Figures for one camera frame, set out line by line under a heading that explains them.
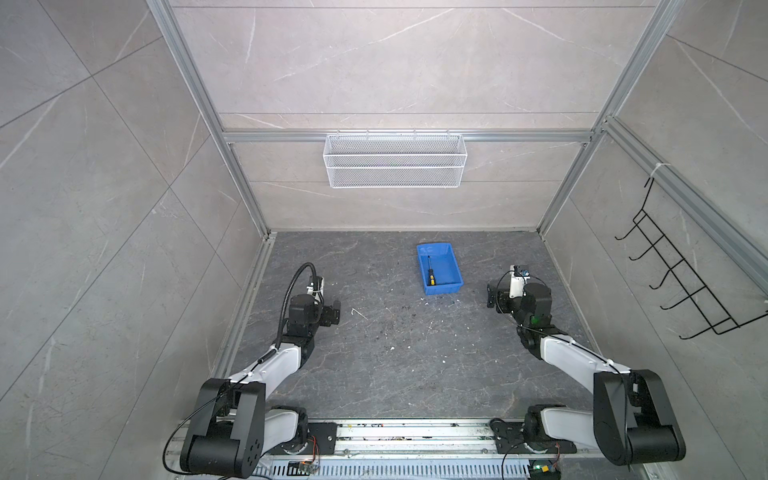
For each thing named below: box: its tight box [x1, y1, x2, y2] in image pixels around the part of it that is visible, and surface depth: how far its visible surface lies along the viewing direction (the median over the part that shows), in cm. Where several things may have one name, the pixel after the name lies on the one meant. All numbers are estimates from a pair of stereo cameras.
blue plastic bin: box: [416, 242, 464, 296], surface depth 108 cm
